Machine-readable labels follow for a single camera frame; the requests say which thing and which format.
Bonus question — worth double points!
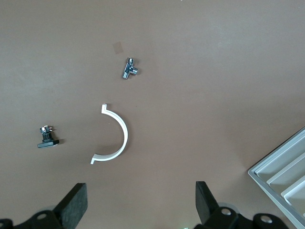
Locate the white drawer cabinet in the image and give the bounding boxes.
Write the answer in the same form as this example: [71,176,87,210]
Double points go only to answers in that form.
[247,126,305,229]

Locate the white half-ring clamp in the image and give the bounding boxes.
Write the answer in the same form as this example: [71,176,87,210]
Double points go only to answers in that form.
[90,103,129,165]

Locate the white lowest drawer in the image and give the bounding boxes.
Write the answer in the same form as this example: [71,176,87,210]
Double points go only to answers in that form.
[254,137,305,184]

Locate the white highest drawer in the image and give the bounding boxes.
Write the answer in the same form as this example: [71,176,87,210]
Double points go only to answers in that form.
[281,177,305,215]

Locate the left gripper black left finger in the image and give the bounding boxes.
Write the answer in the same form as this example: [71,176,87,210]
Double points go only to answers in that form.
[14,183,88,229]

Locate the black square-cap push button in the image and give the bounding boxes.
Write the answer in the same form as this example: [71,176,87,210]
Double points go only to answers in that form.
[37,125,60,149]

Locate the small metal switch part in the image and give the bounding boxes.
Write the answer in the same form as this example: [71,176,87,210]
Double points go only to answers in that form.
[122,57,141,80]

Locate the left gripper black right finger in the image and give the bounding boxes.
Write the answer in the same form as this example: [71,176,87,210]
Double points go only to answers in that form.
[194,181,239,229]

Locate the white middle drawer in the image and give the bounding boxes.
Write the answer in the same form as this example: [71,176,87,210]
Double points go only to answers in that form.
[266,155,305,198]

